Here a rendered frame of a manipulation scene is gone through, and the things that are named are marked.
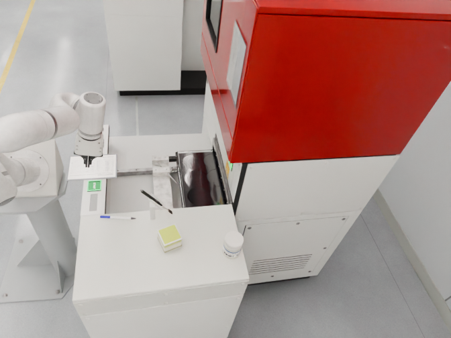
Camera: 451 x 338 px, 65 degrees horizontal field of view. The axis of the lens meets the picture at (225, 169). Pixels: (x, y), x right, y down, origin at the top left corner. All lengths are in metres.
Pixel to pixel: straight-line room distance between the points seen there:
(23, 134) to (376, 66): 1.04
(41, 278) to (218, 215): 1.38
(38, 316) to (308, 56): 2.03
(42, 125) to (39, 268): 1.63
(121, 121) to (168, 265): 2.19
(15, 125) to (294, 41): 0.76
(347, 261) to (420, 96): 1.58
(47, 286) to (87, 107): 1.47
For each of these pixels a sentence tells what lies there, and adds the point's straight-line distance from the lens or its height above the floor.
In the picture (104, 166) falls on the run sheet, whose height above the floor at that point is 0.96.
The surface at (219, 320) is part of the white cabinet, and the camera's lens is 1.74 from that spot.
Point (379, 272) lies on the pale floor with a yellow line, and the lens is 2.82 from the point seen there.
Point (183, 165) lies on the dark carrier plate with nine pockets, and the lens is 1.75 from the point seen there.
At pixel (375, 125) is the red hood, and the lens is 1.45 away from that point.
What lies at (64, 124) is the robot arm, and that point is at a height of 1.47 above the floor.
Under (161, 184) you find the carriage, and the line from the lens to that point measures 1.70.
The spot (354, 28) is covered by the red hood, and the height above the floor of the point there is 1.77.
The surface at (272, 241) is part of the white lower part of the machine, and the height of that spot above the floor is 0.60.
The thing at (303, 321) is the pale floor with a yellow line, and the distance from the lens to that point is 2.45.
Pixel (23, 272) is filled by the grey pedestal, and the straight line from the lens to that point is 2.59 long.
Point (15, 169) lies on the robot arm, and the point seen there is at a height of 1.11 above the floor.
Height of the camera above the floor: 2.20
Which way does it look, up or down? 47 degrees down
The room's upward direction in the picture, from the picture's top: 10 degrees clockwise
